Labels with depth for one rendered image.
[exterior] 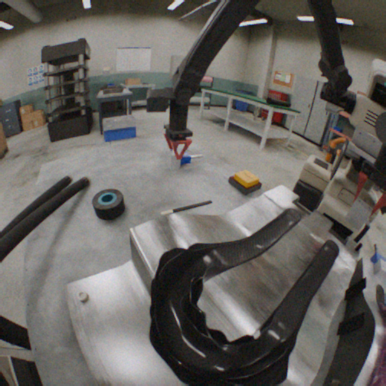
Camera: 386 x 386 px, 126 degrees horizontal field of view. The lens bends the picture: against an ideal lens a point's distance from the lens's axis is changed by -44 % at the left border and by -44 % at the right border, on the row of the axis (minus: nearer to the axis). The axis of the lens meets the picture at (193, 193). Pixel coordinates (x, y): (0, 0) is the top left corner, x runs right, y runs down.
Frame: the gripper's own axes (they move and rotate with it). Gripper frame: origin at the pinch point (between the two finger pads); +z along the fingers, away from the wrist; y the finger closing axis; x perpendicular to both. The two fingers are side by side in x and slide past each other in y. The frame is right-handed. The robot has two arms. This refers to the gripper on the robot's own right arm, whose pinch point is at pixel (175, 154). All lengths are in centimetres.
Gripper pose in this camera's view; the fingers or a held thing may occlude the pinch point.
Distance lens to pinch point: 60.0
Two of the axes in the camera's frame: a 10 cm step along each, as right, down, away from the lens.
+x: 9.0, -1.9, 3.9
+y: 4.2, 5.8, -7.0
